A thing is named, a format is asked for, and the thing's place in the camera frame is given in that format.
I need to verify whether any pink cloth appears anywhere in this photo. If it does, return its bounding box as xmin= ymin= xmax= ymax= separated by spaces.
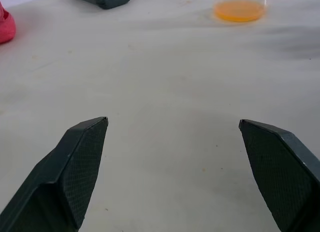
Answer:
xmin=0 ymin=1 xmax=17 ymax=44

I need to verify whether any glass beaker with orange liquid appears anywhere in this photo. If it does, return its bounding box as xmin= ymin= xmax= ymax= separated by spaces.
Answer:
xmin=212 ymin=0 xmax=269 ymax=23

